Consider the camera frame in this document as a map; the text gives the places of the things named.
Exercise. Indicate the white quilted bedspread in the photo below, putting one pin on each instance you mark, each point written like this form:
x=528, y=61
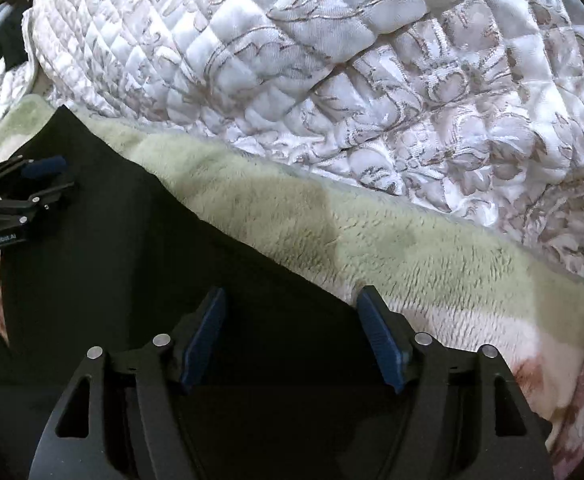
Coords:
x=322, y=60

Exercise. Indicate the black pants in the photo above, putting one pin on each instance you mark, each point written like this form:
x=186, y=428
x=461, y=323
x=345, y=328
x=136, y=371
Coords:
x=121, y=240

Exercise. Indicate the floral fleece blanket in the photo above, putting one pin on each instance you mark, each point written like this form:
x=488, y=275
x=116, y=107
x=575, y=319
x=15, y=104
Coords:
x=372, y=240

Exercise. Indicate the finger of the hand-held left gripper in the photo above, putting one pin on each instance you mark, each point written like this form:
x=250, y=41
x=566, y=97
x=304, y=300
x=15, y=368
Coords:
x=36, y=200
x=46, y=165

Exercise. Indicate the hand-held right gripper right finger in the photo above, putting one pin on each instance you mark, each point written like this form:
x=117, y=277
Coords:
x=379, y=341

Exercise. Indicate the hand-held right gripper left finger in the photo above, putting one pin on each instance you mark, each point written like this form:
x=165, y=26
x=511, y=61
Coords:
x=204, y=341

